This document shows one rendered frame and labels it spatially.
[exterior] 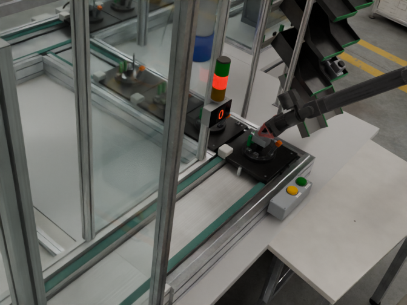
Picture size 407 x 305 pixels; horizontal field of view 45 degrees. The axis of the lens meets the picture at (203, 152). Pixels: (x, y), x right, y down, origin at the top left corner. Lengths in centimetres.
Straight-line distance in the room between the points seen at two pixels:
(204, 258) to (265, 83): 134
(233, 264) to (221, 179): 37
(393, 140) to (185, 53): 342
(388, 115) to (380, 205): 238
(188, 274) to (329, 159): 99
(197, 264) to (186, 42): 90
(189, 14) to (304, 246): 121
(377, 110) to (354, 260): 273
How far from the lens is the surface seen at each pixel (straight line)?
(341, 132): 248
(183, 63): 87
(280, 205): 183
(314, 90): 206
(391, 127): 433
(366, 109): 445
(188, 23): 84
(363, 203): 212
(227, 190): 190
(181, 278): 155
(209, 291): 166
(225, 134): 208
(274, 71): 301
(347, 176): 222
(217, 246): 164
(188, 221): 176
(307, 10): 191
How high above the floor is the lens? 221
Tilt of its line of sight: 39 degrees down
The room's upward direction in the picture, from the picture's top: 9 degrees clockwise
